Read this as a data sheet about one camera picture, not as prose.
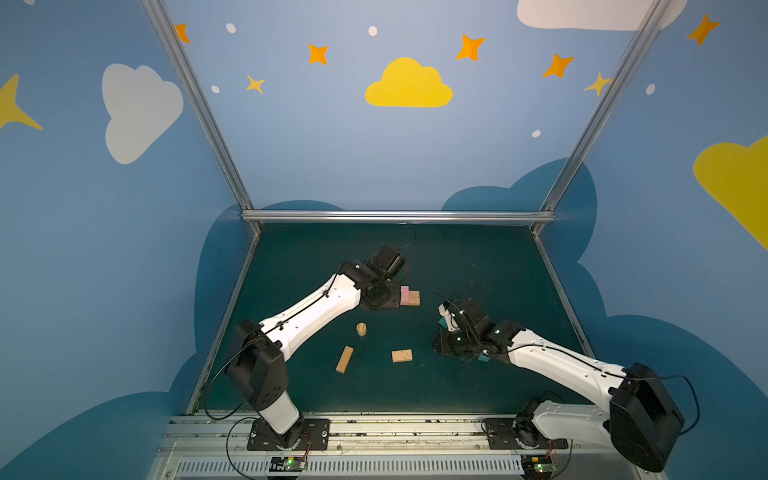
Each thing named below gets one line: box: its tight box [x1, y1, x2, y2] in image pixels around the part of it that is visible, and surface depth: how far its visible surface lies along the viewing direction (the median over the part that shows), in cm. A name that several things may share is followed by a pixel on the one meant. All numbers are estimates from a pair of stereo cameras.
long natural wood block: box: [335, 345, 354, 374], surface depth 88 cm
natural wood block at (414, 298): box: [408, 290, 420, 306], surface depth 100 cm
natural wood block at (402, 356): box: [391, 349, 413, 363], surface depth 88 cm
